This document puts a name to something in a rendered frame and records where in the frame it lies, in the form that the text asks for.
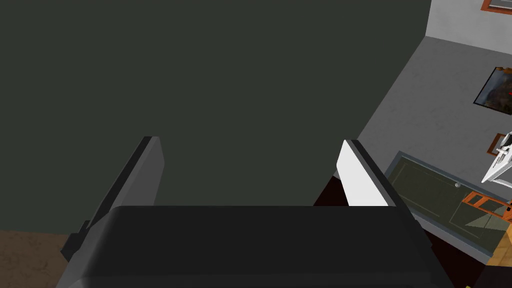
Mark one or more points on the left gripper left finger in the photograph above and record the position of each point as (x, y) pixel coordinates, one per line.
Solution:
(138, 180)

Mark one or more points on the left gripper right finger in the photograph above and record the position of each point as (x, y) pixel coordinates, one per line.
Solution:
(362, 182)

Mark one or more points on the grey-framed green door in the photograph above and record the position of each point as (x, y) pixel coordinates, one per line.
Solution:
(432, 200)

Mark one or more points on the dark green door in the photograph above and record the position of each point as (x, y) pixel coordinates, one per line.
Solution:
(224, 100)

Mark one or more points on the orange wooden chair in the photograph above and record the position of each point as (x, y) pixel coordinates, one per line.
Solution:
(486, 206)

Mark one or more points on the small brown framed picture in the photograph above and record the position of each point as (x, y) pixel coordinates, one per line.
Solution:
(495, 144)

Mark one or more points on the white model aeroplane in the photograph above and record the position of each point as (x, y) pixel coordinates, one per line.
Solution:
(500, 164)

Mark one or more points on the dark framed picture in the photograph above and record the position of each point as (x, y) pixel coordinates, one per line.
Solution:
(496, 91)

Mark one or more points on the orange-framed window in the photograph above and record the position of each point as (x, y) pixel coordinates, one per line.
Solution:
(498, 6)

